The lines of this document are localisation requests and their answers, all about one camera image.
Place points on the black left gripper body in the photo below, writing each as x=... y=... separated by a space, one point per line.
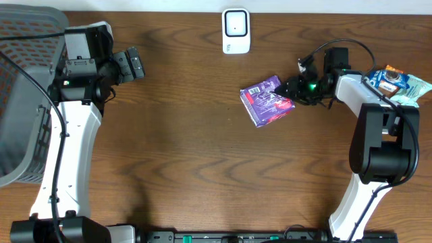
x=121 y=69

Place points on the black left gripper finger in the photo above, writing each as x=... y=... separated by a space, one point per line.
x=124 y=68
x=136 y=65

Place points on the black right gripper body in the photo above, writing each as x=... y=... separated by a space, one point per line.
x=298 y=90

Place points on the red purple pad package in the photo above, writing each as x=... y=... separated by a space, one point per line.
x=263 y=104

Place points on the blue Oreo cookie pack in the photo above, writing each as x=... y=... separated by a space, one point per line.
x=374 y=79

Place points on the orange Kleenex tissue pack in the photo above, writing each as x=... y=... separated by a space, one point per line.
x=391 y=80

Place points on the green wet wipes pack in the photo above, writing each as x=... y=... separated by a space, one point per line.
x=408 y=97

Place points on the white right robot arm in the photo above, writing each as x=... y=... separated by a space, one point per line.
x=384 y=152

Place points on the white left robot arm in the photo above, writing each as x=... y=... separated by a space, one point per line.
x=61 y=211

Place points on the white barcode scanner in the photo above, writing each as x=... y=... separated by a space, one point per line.
x=235 y=31

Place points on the grey plastic basket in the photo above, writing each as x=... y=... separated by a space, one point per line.
x=30 y=39

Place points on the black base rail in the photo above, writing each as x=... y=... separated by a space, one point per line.
x=294 y=233

